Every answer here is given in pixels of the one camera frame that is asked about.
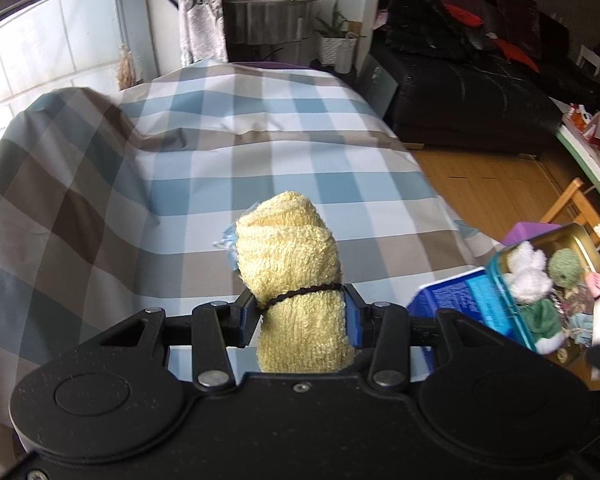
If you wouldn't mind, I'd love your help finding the pink cloth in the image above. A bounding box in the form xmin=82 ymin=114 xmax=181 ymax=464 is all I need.
xmin=584 ymin=272 xmax=600 ymax=304

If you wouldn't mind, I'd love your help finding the yellow towel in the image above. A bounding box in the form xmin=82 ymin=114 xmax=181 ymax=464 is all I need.
xmin=235 ymin=191 xmax=355 ymax=374

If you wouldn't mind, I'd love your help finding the light blue face mask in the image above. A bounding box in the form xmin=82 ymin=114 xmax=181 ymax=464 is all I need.
xmin=213 ymin=223 xmax=239 ymax=272

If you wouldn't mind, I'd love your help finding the green yarn ball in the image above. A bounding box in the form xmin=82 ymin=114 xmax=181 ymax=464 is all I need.
xmin=547 ymin=248 xmax=583 ymax=288

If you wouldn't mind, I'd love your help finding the beige lace cloth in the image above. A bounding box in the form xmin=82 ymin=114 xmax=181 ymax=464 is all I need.
xmin=550 ymin=286 xmax=580 ymax=321

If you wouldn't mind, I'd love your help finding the teal gold metal tin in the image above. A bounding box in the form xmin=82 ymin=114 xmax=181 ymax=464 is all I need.
xmin=488 ymin=222 xmax=600 ymax=366

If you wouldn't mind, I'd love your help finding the blue Tempo tissue pack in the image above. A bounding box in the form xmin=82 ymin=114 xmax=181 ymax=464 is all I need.
xmin=404 ymin=264 xmax=527 ymax=384

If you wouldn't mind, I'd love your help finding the wooden chair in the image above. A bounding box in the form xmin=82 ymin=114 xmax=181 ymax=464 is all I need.
xmin=540 ymin=178 xmax=600 ymax=254

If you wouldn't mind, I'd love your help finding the purple box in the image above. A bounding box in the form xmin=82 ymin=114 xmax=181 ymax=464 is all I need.
xmin=502 ymin=221 xmax=560 ymax=246

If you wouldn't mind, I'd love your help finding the green edged coffee table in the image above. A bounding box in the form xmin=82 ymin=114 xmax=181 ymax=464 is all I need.
xmin=550 ymin=99 xmax=600 ymax=194

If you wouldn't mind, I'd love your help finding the checkered tablecloth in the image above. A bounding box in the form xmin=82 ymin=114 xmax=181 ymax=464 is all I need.
xmin=0 ymin=63 xmax=498 ymax=424

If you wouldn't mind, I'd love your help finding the potted plant white pot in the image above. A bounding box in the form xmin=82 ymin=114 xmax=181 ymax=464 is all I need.
xmin=315 ymin=0 xmax=361 ymax=75

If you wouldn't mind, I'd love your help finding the black leather sofa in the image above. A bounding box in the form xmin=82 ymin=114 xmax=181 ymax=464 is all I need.
xmin=370 ymin=0 xmax=600 ymax=155

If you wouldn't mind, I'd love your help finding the patterned curtain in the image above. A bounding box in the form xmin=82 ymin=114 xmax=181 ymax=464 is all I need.
xmin=178 ymin=0 xmax=227 ymax=66

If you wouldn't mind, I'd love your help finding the round side table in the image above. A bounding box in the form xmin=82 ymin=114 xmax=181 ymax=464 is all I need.
xmin=222 ymin=0 xmax=322 ymax=64

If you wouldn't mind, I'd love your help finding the red cushion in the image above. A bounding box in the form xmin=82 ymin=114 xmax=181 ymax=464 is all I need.
xmin=443 ymin=3 xmax=483 ymax=28

